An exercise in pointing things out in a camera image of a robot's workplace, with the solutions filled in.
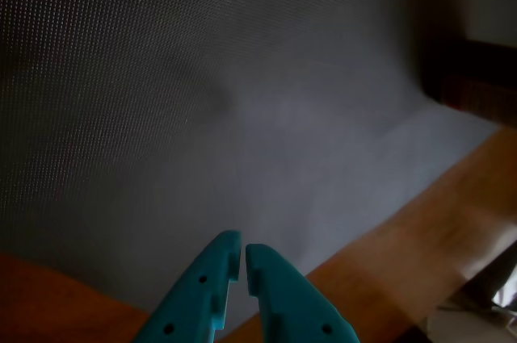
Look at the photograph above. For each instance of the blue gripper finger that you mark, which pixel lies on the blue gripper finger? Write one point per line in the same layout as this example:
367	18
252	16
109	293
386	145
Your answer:
291	310
190	302

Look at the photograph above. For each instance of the grey textured table mat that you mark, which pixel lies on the grey textured table mat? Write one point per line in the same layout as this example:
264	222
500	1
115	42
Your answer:
161	117

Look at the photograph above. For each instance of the dark frame beside table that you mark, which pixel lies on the dark frame beside table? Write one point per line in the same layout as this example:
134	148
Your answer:
497	274

